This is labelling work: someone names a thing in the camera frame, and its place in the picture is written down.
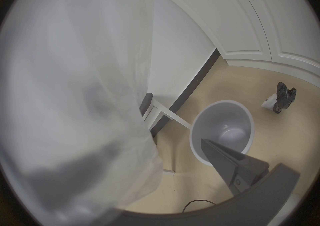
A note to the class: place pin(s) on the grey and white chair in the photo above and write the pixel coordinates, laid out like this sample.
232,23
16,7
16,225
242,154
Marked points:
160,107

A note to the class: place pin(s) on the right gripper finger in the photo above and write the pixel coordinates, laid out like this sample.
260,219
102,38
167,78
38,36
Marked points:
232,167

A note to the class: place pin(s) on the black plastic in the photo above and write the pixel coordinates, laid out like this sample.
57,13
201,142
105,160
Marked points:
283,97

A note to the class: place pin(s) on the white trash bin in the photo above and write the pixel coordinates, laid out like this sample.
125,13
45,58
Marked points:
220,119

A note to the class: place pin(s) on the clear plastic bag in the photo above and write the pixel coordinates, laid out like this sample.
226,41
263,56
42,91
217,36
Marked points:
75,69

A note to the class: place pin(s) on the white wardrobe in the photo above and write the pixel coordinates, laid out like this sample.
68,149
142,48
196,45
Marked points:
250,19

